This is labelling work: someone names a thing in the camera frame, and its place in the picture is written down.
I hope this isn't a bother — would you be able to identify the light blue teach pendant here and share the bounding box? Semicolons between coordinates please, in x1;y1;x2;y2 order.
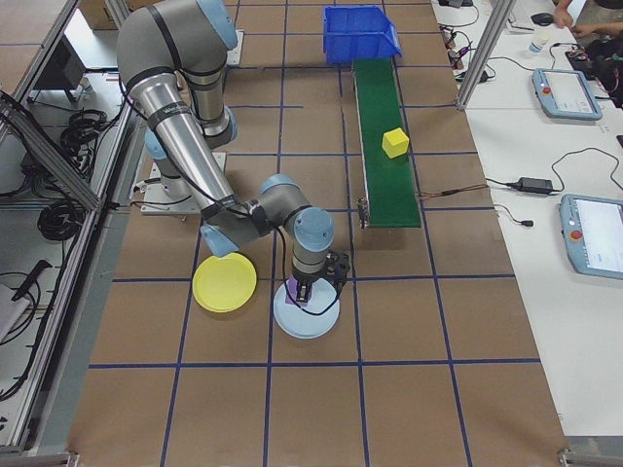
557;193;623;281
530;67;605;123

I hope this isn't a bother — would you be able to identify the purple foam cube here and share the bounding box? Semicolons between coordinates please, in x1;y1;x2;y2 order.
283;275;312;307

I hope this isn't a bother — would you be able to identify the black box device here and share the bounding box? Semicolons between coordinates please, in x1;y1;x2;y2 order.
32;36;88;104

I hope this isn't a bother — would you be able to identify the blue plastic storage bin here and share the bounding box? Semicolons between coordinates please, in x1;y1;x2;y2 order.
322;5;405;66

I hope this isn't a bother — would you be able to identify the green conveyor belt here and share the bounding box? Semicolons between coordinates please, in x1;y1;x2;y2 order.
350;57;423;233

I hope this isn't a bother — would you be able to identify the black cable with plug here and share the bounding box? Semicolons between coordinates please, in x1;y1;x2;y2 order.
495;203;535;229

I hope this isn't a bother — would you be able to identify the white square base plate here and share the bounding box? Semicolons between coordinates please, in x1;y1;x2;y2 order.
224;28;243;68
140;152;228;216

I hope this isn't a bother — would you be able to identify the light blue round plate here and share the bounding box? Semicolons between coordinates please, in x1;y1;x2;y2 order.
272;273;342;341

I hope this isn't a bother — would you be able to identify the yellow foam cube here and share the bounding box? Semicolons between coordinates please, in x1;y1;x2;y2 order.
382;127;411;160

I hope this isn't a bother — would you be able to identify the yellow round plate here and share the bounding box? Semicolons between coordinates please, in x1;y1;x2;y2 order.
192;251;259;314

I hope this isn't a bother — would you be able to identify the brown cardboard box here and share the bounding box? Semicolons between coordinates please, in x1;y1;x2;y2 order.
80;0;121;31

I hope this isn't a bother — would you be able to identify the long black power adapter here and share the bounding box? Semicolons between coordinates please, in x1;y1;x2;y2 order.
515;176;555;195

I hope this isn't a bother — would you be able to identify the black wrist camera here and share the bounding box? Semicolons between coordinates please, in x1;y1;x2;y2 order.
324;249;352;288

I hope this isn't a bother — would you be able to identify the black handle tool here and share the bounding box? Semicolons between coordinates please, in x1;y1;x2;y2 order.
10;260;54;302

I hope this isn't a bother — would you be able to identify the thin red black wire pair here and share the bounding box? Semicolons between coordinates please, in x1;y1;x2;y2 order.
417;184;490;200

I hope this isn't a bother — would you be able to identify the aluminium extrusion bar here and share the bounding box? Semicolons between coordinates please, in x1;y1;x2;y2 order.
0;449;80;467
557;447;623;467

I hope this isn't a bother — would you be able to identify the V-shaped metal bar frame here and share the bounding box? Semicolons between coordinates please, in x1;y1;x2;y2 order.
0;0;147;456

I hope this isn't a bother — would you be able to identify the black coiled cable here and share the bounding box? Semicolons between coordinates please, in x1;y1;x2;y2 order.
58;109;122;158
37;198;85;243

